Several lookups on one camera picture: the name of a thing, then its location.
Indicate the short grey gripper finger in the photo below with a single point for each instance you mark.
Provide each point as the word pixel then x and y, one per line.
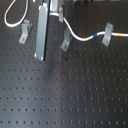
pixel 61 14

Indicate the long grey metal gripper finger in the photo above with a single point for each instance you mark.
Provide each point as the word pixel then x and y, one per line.
pixel 42 29

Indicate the middle grey cable clip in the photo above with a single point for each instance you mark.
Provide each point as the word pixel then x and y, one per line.
pixel 67 40

